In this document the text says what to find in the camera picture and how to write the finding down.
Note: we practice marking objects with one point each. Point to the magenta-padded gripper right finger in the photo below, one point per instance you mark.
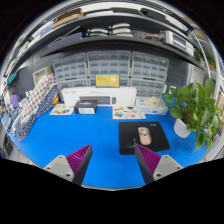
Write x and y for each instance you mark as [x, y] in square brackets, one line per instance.
[158, 165]

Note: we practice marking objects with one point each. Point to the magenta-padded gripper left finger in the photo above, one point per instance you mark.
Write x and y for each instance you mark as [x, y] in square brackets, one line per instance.
[68, 165]

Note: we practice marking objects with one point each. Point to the transparent pink computer mouse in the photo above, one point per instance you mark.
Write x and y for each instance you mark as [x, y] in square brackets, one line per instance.
[145, 136]

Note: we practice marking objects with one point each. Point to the black mouse pad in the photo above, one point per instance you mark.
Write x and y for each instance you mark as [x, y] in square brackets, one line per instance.
[128, 136]

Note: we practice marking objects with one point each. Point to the white plant pot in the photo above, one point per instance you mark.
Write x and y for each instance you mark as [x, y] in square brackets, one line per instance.
[181, 128]

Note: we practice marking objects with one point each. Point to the colourful sticker sheet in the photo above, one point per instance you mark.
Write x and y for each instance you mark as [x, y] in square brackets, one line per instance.
[61, 109]
[128, 114]

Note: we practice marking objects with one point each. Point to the navy dotted cloth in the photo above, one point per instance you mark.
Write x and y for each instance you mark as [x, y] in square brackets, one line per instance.
[31, 121]

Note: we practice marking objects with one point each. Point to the white blue glove box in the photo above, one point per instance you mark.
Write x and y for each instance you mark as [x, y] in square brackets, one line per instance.
[151, 106]

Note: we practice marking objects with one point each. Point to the small black box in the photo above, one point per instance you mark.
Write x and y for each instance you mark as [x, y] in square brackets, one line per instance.
[85, 108]

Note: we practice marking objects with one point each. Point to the yellow red tool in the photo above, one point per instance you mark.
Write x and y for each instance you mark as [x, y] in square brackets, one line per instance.
[55, 100]

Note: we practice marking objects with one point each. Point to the green leafy plant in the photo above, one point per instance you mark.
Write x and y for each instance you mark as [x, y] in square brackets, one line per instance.
[193, 106]

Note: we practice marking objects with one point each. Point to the white keyboard box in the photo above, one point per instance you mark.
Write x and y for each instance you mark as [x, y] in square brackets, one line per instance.
[125, 96]

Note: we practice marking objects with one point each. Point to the red blue checkered cloth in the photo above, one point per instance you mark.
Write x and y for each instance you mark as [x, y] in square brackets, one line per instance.
[36, 95]

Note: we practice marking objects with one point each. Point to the purple plastic object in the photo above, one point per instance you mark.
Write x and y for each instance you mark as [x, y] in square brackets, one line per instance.
[14, 101]

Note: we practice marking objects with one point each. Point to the yellow and blue box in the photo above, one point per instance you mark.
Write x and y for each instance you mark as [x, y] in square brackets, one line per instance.
[107, 80]

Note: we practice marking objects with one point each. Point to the white woven basket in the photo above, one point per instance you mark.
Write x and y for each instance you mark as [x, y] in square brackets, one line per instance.
[41, 74]

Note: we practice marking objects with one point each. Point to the teal plastic object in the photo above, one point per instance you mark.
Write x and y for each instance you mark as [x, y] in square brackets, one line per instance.
[12, 78]

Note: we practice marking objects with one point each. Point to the dark overhead shelf unit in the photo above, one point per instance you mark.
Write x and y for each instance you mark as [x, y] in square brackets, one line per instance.
[110, 41]

